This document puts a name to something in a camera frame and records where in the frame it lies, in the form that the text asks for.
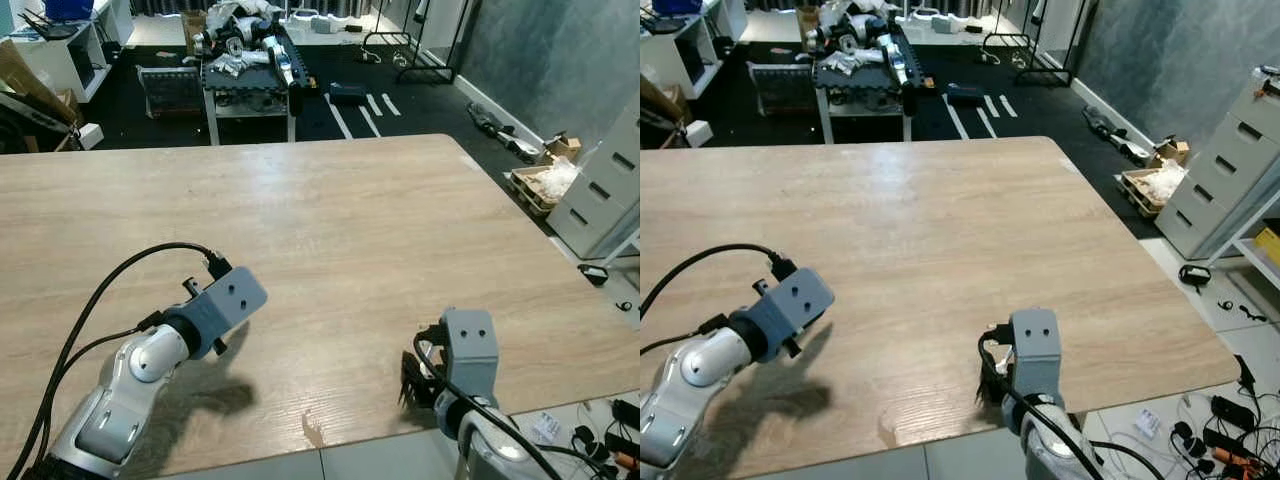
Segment white low desk unit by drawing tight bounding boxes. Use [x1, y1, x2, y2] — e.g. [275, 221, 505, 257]
[0, 0, 113, 103]
[640, 0, 736, 99]

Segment grey device on floor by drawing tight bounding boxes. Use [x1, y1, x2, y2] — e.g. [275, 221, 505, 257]
[1085, 105, 1151, 161]
[470, 100, 546, 161]

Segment wooden tray with plastic wrap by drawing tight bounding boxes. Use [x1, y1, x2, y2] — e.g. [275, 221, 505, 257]
[1120, 165, 1186, 216]
[510, 158, 581, 216]

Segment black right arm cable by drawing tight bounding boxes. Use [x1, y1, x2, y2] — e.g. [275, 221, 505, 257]
[985, 335, 1106, 480]
[415, 330, 566, 480]

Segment grey plastic crate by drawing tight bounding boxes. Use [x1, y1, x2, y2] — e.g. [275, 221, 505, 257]
[137, 65, 208, 119]
[748, 62, 819, 116]

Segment flat cardboard sheet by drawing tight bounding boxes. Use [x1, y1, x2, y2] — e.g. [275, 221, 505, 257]
[0, 40, 83, 136]
[640, 75, 691, 131]

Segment white drawer cabinet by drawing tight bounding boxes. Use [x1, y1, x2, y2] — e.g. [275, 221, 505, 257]
[548, 100, 641, 261]
[1155, 70, 1280, 261]

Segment white open shelf unit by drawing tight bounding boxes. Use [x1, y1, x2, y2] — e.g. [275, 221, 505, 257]
[1235, 190, 1280, 291]

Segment light wood table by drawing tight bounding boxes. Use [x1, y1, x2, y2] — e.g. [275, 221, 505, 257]
[0, 133, 629, 480]
[640, 137, 1243, 480]

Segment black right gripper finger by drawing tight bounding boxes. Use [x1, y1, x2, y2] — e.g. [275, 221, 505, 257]
[398, 352, 441, 411]
[977, 352, 1014, 407]

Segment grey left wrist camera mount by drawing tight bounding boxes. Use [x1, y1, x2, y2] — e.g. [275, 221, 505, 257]
[186, 266, 269, 359]
[755, 267, 836, 361]

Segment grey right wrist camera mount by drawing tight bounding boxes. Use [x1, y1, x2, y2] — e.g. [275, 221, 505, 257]
[1008, 308, 1063, 401]
[440, 307, 499, 401]

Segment metal trolley cart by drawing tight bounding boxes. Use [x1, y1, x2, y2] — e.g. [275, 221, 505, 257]
[815, 20, 913, 143]
[203, 20, 301, 146]

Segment disassembled white robot parts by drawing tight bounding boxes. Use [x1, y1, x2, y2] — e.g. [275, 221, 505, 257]
[805, 3, 913, 89]
[195, 3, 301, 89]

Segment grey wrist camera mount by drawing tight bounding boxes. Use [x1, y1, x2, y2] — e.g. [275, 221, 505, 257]
[186, 266, 269, 359]
[755, 267, 836, 361]
[440, 307, 499, 401]
[1008, 308, 1063, 401]

